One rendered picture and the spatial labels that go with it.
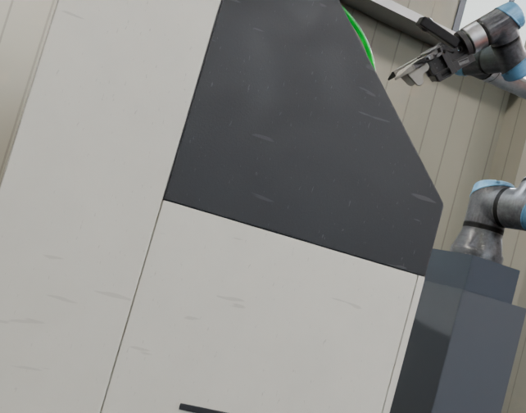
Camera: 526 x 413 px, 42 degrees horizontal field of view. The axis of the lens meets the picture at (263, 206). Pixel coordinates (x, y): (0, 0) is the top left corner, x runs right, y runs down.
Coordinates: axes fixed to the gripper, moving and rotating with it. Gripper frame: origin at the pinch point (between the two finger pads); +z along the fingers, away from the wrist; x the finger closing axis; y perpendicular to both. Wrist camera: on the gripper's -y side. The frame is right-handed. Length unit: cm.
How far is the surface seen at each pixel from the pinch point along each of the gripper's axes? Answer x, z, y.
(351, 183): -42, 27, 11
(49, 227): -59, 78, -13
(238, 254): -50, 53, 10
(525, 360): 320, -54, 275
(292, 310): -49, 50, 26
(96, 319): -59, 80, 6
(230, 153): -48, 44, -7
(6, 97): 205, 147, -75
